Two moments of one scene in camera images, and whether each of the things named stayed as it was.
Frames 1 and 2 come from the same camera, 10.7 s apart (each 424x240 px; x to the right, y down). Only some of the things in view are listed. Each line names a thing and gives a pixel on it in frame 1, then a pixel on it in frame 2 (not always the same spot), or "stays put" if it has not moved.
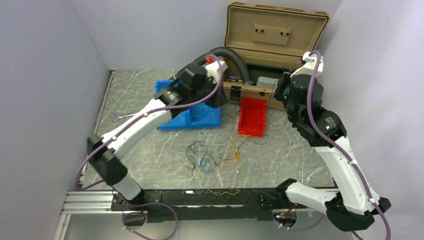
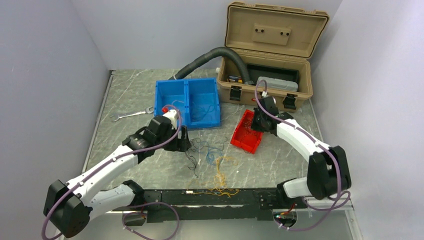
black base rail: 206,205 stays put
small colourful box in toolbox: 235,79 stays put
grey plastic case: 267,81 stays put
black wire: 271,116 → 253,131
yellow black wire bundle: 198,158 → 218,186
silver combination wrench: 118,117 stays put
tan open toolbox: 273,38 stays put
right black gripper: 282,82 → 254,126
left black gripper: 220,99 → 181,144
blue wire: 206,165 → 206,155
